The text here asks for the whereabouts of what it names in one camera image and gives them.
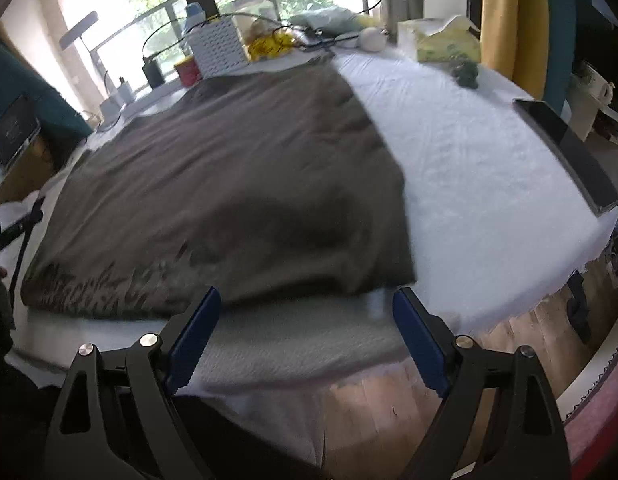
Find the grey plastic bag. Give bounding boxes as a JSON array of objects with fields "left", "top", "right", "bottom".
[{"left": 289, "top": 6, "right": 362, "bottom": 36}]

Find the small green item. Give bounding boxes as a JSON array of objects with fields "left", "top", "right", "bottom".
[{"left": 450, "top": 60, "right": 480, "bottom": 88}]

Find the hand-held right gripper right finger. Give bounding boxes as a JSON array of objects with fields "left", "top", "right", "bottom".
[{"left": 392, "top": 287, "right": 572, "bottom": 480}]

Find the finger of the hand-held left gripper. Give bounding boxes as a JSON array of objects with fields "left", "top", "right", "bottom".
[{"left": 0, "top": 199, "right": 44, "bottom": 261}]

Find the white desk lamp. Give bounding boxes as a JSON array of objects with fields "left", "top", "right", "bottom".
[{"left": 59, "top": 10, "right": 136, "bottom": 117}]

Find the black charger block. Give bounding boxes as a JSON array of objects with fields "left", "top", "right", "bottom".
[{"left": 141, "top": 57, "right": 166, "bottom": 88}]

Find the white textured tablecloth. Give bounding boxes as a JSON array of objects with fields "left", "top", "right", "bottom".
[{"left": 0, "top": 50, "right": 618, "bottom": 466}]

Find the white perforated basket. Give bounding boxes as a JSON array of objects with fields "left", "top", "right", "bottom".
[{"left": 188, "top": 16, "right": 251, "bottom": 80}]

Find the black box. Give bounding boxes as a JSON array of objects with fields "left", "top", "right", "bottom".
[{"left": 0, "top": 94, "right": 42, "bottom": 168}]

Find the red jar yellow lid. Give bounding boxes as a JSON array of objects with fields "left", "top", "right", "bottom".
[{"left": 173, "top": 56, "right": 204, "bottom": 86}]

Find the white bottle blue cap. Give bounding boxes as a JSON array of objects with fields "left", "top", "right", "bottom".
[{"left": 183, "top": 2, "right": 206, "bottom": 36}]

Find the yellow packet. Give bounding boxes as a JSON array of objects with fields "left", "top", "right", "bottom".
[{"left": 246, "top": 27, "right": 296, "bottom": 63}]

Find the teal curtain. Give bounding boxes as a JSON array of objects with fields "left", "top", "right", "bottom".
[
  {"left": 0, "top": 35, "right": 92, "bottom": 138},
  {"left": 544, "top": 0, "right": 577, "bottom": 106}
]

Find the yellow green tissue box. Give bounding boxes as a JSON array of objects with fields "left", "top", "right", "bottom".
[{"left": 398, "top": 16, "right": 482, "bottom": 63}]

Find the dark tablet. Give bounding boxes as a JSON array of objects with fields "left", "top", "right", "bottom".
[{"left": 512, "top": 98, "right": 618, "bottom": 218}]

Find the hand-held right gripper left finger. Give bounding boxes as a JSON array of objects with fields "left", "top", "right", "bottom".
[{"left": 43, "top": 286, "right": 222, "bottom": 480}]

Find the cardboard box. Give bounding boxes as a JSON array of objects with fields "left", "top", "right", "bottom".
[{"left": 0, "top": 137, "right": 57, "bottom": 206}]

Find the white egg-shaped item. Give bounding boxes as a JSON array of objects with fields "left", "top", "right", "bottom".
[{"left": 358, "top": 27, "right": 386, "bottom": 52}]

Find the olive green t-shirt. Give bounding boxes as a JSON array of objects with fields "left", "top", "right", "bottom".
[{"left": 20, "top": 62, "right": 417, "bottom": 321}]

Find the yellow curtain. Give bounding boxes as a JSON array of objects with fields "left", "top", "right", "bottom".
[{"left": 479, "top": 0, "right": 547, "bottom": 101}]

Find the steel tumbler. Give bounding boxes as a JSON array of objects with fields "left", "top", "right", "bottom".
[{"left": 371, "top": 0, "right": 427, "bottom": 43}]

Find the dark slipper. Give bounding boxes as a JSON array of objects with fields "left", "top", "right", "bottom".
[{"left": 569, "top": 270, "right": 592, "bottom": 343}]

